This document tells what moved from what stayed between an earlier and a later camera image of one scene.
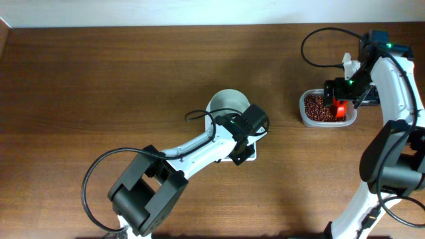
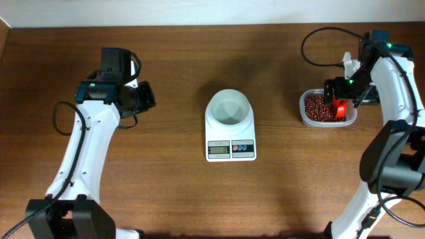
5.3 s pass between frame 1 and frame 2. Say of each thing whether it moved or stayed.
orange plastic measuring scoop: stayed
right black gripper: stayed
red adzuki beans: stayed
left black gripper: moved
